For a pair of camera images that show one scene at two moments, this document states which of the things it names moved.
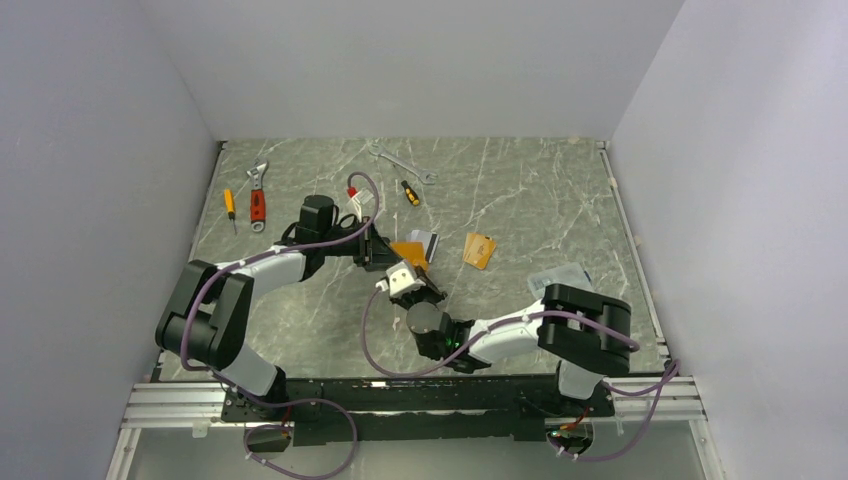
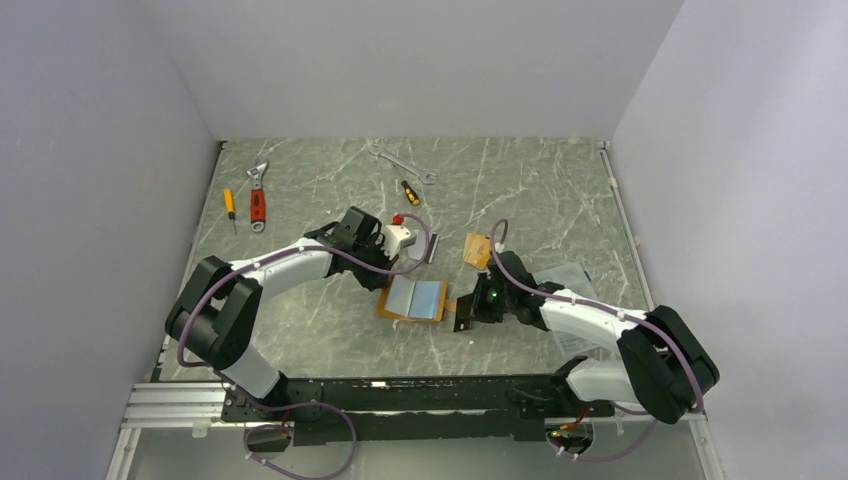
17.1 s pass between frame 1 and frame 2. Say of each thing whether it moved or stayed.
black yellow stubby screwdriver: stayed
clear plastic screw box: stayed
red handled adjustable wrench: stayed
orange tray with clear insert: moved
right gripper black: moved
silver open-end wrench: stayed
